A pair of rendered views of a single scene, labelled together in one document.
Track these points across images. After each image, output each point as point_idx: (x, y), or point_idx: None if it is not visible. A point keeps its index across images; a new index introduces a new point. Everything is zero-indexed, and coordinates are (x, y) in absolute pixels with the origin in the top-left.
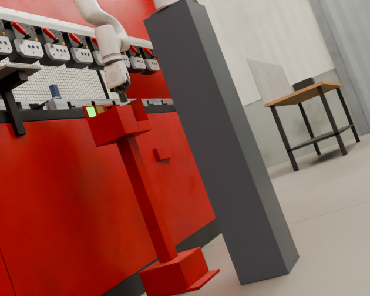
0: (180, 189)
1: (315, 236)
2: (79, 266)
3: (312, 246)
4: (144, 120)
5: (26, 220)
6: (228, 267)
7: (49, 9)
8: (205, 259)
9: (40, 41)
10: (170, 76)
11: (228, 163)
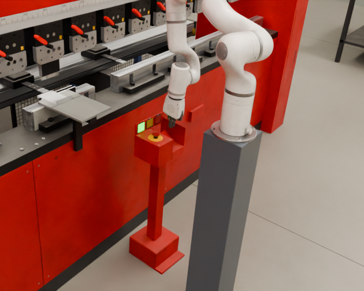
0: (197, 139)
1: (256, 271)
2: (89, 230)
3: (246, 289)
4: (179, 148)
5: (62, 212)
6: None
7: None
8: (185, 215)
9: (126, 14)
10: (203, 179)
11: (211, 252)
